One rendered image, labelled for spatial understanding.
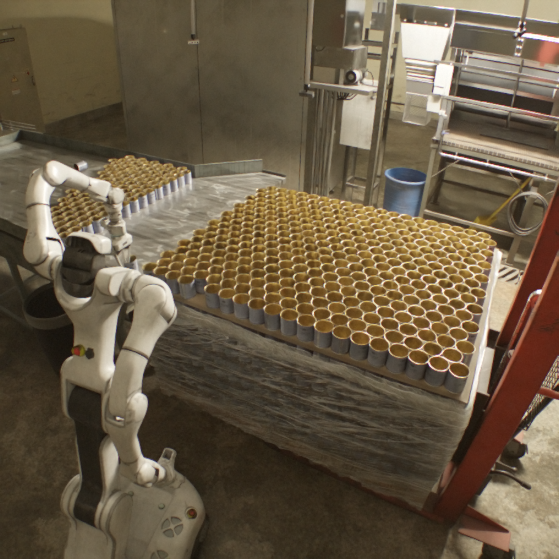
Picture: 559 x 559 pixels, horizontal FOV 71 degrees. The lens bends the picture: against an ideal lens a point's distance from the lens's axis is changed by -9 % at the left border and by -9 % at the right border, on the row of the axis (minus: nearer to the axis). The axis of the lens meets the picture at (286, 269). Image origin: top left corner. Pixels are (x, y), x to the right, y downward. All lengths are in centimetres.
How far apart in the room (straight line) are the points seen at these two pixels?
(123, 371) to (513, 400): 132
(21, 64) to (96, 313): 749
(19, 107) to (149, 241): 648
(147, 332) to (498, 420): 131
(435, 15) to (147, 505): 409
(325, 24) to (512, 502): 358
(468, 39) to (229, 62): 224
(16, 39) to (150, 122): 373
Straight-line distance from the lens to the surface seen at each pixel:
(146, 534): 213
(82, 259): 128
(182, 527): 205
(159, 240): 232
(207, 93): 482
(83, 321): 133
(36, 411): 312
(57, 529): 262
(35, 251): 147
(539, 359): 160
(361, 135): 440
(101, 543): 190
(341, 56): 386
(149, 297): 120
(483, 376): 199
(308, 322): 160
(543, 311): 149
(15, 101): 852
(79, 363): 145
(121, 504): 172
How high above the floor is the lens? 221
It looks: 34 degrees down
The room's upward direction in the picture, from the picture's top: 2 degrees clockwise
